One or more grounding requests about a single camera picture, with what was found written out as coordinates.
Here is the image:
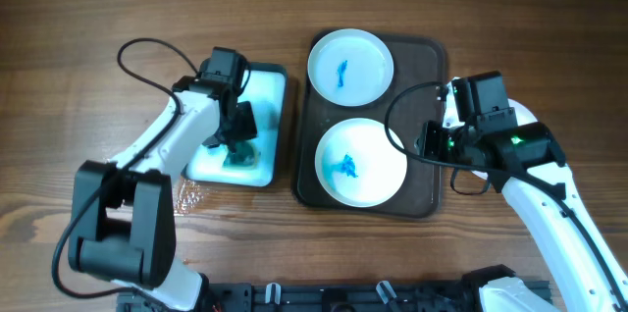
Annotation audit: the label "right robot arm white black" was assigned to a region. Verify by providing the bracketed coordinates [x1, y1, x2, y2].
[416, 72, 627, 311]

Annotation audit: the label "green yellow sponge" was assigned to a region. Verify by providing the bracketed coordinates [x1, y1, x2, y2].
[223, 141, 258, 168]

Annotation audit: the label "white plate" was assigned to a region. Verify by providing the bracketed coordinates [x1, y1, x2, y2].
[307, 28, 394, 107]
[444, 95, 537, 172]
[314, 118, 408, 208]

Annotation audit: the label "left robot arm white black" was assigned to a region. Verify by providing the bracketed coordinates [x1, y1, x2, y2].
[51, 47, 251, 311]

